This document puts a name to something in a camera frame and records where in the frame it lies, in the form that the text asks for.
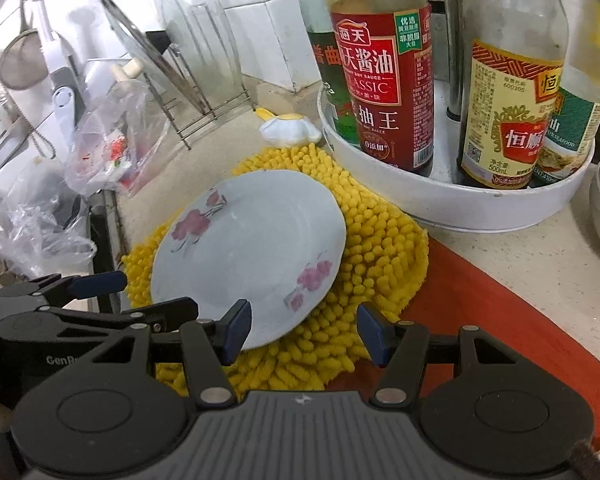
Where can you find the glass lid with black knob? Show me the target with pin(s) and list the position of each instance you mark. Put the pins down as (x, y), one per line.
(150, 55)

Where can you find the yellow label vinegar bottle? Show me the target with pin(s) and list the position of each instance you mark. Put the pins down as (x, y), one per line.
(510, 110)

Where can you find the yellow chenille mat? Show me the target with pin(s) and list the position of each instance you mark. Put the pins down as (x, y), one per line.
(380, 240)

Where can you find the clear crumpled plastic bag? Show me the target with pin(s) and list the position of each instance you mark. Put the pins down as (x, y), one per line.
(35, 220)

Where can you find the metal pole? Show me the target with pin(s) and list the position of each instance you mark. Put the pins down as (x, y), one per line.
(452, 60)

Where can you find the white kitchen appliance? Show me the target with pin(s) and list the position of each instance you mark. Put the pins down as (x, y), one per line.
(62, 90)

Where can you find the plastic bag with red contents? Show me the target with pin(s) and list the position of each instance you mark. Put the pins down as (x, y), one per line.
(115, 150)

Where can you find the white label sauce bottle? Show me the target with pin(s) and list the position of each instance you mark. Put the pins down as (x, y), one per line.
(580, 85)

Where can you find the red label soy sauce bottle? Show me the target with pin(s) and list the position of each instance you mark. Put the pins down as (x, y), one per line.
(380, 85)

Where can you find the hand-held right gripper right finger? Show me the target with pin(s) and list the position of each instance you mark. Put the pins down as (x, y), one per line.
(372, 332)

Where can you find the red cloth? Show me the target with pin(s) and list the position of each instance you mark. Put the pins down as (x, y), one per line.
(505, 320)

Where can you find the large glass pot lid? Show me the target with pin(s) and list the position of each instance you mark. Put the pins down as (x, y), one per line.
(195, 20)

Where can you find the lid with beige knob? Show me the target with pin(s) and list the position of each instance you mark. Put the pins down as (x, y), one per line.
(127, 69)

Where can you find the metal mesh strainer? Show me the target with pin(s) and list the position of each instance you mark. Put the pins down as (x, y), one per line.
(22, 60)

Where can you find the white floral plate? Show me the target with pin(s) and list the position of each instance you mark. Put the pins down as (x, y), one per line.
(250, 250)

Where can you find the green label glass bottle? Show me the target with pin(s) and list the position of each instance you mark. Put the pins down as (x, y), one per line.
(325, 60)

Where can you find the white round turntable tray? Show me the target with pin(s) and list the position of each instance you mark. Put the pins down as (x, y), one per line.
(430, 200)

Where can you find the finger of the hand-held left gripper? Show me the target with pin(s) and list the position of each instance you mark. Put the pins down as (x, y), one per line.
(97, 282)
(172, 308)

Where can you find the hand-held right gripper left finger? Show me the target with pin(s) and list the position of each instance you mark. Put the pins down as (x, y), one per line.
(236, 332)

